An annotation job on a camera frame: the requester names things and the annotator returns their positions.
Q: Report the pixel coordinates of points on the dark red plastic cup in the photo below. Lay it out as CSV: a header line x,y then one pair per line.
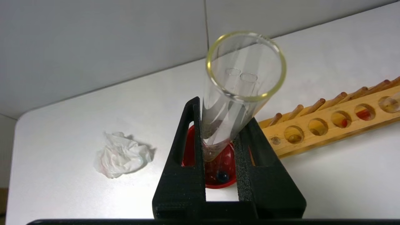
x,y
218,184

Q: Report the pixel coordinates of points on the yellow pigment test tube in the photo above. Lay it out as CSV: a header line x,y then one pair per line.
x,y
218,125

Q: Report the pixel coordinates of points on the crumpled white tissue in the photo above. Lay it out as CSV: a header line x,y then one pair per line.
x,y
122,156

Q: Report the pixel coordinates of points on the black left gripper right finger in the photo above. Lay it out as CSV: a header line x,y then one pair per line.
x,y
268,187

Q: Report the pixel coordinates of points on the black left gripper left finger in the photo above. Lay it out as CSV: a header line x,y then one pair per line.
x,y
181,187

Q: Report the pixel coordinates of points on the wooden test tube rack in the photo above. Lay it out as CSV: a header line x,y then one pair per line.
x,y
328,137

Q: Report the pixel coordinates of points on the blue pigment test tube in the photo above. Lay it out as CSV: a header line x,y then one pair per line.
x,y
222,176

